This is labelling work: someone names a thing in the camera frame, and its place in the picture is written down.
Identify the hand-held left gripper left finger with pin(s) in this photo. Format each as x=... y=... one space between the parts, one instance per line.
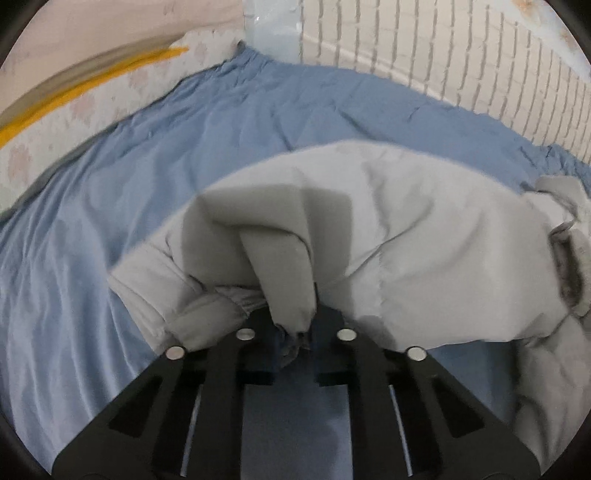
x=258 y=360

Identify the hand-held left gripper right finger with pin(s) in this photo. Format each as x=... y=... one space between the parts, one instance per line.
x=330 y=364

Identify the light grey puffer jacket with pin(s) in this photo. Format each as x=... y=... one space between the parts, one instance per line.
x=392 y=230

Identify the blue bed sheet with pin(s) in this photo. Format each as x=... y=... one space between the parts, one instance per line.
x=184 y=161

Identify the floral mattress side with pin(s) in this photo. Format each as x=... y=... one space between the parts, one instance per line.
x=115 y=99

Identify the yellow tape strip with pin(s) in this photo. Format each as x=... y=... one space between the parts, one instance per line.
x=92 y=85

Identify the clear plastic wall sheet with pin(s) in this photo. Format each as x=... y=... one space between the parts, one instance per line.
x=272 y=32

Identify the white brick pattern wall panel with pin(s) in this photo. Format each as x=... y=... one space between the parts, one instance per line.
x=438 y=50

